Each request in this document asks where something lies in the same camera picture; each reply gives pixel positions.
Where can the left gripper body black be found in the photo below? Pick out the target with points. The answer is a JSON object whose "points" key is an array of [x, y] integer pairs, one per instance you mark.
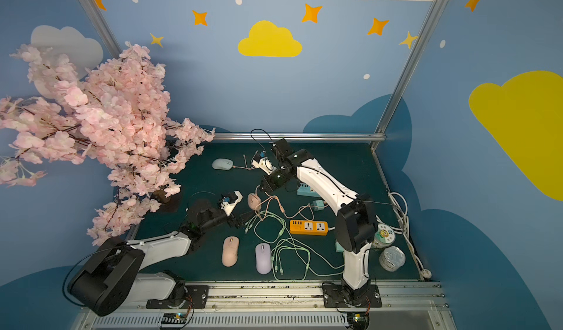
{"points": [[235, 218]]}

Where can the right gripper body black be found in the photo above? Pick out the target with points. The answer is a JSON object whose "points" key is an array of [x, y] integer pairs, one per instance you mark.
{"points": [[270, 183]]}

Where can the pink mouse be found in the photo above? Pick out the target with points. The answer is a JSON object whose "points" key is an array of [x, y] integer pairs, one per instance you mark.
{"points": [[254, 202], [230, 251]]}

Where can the orange power strip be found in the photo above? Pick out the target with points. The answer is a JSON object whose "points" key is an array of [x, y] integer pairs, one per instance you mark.
{"points": [[308, 228]]}

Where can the lavender wireless mouse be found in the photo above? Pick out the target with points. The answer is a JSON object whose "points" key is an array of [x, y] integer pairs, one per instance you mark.
{"points": [[263, 258]]}

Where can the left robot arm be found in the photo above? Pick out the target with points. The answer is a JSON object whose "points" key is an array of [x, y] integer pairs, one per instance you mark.
{"points": [[113, 275]]}

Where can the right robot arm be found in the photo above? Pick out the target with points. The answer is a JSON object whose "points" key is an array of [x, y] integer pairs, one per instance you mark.
{"points": [[355, 223]]}

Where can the teal power strip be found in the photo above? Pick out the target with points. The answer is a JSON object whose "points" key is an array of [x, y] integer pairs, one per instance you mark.
{"points": [[306, 191]]}

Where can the tin can with label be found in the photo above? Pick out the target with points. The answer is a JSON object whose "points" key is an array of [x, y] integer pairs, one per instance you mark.
{"points": [[384, 237]]}

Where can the pink cherry blossom tree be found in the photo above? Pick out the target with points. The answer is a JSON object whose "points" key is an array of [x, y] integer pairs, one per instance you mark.
{"points": [[117, 115]]}

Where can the silver tin can lying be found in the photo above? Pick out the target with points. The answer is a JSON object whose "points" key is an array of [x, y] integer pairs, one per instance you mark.
{"points": [[392, 258]]}

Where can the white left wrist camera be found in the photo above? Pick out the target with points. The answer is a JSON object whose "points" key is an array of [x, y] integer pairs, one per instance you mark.
{"points": [[229, 201]]}

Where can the pale blue wireless mouse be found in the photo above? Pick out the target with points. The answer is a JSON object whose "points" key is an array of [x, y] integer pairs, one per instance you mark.
{"points": [[222, 164]]}

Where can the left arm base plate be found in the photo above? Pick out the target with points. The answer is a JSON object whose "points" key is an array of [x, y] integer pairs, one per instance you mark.
{"points": [[182, 297]]}

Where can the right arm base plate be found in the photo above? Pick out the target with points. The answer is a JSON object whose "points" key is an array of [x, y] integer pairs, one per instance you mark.
{"points": [[341, 296]]}

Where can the aluminium rail base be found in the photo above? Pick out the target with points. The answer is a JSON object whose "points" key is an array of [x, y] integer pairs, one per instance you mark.
{"points": [[305, 305]]}

